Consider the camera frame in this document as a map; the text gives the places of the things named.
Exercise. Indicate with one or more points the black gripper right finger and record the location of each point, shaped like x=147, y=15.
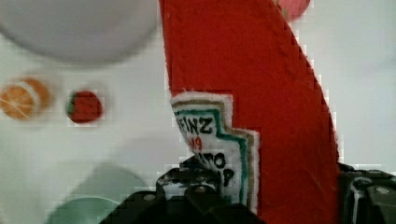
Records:
x=366, y=196

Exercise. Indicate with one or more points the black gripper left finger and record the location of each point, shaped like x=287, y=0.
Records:
x=188, y=194

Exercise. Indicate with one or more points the red plush ketchup bottle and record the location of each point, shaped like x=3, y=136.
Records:
x=250, y=108

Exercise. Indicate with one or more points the grey round plate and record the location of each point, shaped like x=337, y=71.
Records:
x=78, y=30

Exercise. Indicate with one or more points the green mug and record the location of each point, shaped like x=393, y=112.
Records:
x=97, y=196

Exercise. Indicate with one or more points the strawberry toy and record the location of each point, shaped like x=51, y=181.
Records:
x=84, y=107

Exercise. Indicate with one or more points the orange slice toy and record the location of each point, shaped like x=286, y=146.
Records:
x=25, y=98

